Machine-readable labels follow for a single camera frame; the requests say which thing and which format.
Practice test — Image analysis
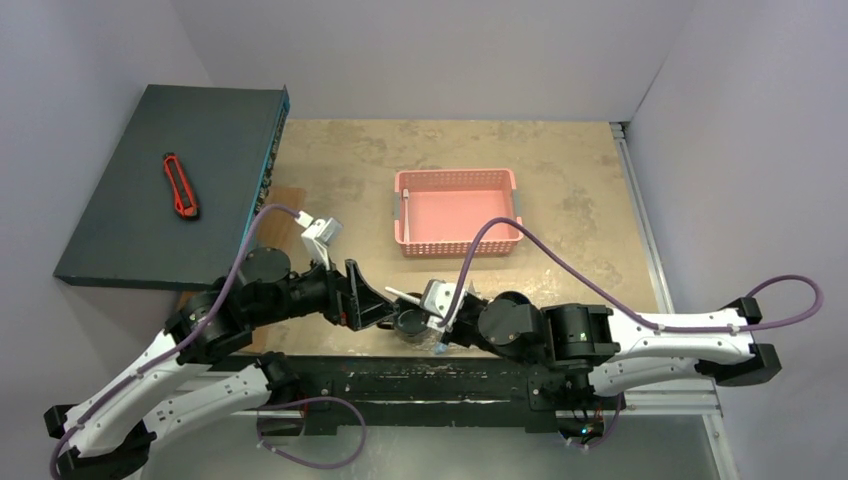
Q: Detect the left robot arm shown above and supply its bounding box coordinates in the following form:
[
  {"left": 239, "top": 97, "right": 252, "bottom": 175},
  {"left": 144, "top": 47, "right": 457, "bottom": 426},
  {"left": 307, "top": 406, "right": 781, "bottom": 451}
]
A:
[{"left": 44, "top": 248, "right": 399, "bottom": 479}]

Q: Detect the aluminium frame rail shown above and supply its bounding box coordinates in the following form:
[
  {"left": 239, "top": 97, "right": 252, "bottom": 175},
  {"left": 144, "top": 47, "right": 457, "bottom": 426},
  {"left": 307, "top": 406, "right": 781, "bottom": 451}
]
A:
[{"left": 610, "top": 122, "right": 739, "bottom": 479}]

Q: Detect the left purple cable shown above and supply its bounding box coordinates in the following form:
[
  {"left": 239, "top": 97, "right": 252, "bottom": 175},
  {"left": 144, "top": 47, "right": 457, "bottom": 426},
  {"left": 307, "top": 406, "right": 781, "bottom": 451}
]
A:
[{"left": 47, "top": 203, "right": 306, "bottom": 480}]

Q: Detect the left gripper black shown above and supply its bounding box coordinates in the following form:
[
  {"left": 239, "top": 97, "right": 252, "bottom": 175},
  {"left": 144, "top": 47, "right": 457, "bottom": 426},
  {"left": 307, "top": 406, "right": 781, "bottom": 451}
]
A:
[{"left": 252, "top": 249, "right": 400, "bottom": 328}]

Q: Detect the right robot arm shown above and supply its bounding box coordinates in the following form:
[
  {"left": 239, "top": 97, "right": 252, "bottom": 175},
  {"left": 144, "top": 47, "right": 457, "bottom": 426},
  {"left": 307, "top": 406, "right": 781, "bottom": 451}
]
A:
[{"left": 427, "top": 292, "right": 782, "bottom": 407}]

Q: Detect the dark grey network switch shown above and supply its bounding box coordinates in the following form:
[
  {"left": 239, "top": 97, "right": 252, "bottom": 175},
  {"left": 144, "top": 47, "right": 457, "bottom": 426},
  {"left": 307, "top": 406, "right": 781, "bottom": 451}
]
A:
[{"left": 54, "top": 84, "right": 290, "bottom": 291}]

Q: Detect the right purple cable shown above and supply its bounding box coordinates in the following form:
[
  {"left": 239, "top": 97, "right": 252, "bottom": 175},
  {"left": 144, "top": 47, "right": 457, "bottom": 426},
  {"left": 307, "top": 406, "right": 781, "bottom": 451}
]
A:
[{"left": 442, "top": 217, "right": 826, "bottom": 452}]

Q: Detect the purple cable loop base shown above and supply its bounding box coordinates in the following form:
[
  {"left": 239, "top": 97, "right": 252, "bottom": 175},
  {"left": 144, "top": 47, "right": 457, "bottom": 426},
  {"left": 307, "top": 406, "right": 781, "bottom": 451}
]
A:
[{"left": 255, "top": 395, "right": 368, "bottom": 470}]

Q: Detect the red utility knife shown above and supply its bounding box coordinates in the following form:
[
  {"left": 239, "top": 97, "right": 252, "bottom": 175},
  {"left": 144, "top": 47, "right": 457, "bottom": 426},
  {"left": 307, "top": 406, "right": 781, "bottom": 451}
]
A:
[{"left": 163, "top": 152, "right": 200, "bottom": 221}]

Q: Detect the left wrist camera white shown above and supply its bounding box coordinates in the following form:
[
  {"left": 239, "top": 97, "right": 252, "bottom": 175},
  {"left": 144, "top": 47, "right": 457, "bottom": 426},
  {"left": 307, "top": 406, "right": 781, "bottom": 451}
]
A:
[{"left": 296, "top": 210, "right": 343, "bottom": 270}]

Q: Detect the white toothbrush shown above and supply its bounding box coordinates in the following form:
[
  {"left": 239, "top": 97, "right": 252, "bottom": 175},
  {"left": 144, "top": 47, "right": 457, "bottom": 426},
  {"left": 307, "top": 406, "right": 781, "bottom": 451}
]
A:
[
  {"left": 384, "top": 286, "right": 421, "bottom": 307},
  {"left": 401, "top": 188, "right": 411, "bottom": 243}
]

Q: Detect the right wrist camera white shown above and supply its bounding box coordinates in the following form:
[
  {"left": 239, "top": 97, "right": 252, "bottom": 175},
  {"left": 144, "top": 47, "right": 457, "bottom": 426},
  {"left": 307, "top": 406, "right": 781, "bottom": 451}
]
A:
[{"left": 420, "top": 279, "right": 467, "bottom": 333}]

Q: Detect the dark green mug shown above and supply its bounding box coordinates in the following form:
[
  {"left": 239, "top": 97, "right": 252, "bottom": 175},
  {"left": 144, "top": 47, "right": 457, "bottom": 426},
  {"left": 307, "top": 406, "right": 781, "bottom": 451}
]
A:
[{"left": 377, "top": 300, "right": 437, "bottom": 345}]

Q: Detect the pink plastic basket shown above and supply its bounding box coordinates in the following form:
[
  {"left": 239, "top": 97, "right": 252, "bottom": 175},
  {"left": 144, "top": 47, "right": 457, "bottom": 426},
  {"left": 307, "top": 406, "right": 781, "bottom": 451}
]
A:
[{"left": 394, "top": 168, "right": 523, "bottom": 258}]

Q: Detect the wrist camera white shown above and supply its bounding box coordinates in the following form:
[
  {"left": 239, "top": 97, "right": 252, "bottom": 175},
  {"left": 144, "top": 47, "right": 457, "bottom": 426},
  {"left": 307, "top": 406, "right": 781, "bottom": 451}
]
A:
[
  {"left": 296, "top": 210, "right": 343, "bottom": 270},
  {"left": 420, "top": 279, "right": 467, "bottom": 333}
]

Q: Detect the purple cable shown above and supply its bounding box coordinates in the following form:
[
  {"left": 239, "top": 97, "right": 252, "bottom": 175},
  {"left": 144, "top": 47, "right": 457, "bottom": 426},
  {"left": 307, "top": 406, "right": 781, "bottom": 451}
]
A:
[
  {"left": 442, "top": 217, "right": 826, "bottom": 452},
  {"left": 47, "top": 203, "right": 306, "bottom": 480}
]

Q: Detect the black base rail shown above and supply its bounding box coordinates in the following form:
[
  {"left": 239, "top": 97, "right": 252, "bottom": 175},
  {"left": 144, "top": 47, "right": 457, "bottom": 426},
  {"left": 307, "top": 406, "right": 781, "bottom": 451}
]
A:
[{"left": 287, "top": 356, "right": 620, "bottom": 433}]

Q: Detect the red cap toothpaste tube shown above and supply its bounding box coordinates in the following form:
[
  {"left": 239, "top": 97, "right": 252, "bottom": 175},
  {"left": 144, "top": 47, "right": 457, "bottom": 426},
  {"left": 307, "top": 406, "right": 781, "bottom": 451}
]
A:
[{"left": 465, "top": 282, "right": 479, "bottom": 297}]

